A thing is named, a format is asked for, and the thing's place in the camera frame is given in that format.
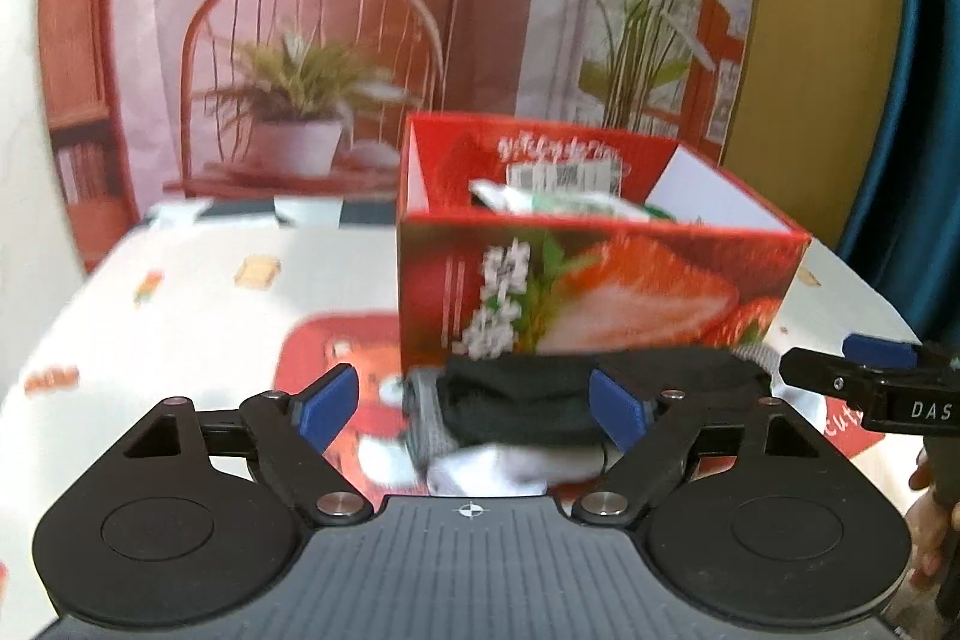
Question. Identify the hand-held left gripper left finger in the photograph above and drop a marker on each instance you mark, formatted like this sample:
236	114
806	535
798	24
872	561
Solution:
330	404

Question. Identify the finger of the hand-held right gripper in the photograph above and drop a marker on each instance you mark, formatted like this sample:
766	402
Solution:
825	374
881	349

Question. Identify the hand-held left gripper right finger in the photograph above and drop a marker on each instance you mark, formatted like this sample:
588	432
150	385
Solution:
615	407

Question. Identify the black sock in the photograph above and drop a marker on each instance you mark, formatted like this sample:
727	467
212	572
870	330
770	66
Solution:
540	392

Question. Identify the red strawberry print box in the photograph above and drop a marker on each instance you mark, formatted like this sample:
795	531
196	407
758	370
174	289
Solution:
600	280

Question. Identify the person's right hand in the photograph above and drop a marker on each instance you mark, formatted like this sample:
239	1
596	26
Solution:
930	520

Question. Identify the grey rolled sock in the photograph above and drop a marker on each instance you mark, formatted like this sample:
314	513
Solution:
427	415

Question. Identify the white sock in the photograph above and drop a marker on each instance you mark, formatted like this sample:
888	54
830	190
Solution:
517	467

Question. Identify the printed cartoon tablecloth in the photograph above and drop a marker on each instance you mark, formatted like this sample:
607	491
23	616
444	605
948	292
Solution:
187	310

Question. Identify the white and green packet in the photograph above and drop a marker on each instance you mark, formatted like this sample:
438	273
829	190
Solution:
555	197

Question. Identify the blue curtain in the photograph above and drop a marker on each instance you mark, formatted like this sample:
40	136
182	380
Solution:
900	85

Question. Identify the printed room backdrop cloth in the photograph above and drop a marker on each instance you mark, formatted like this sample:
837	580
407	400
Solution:
375	10

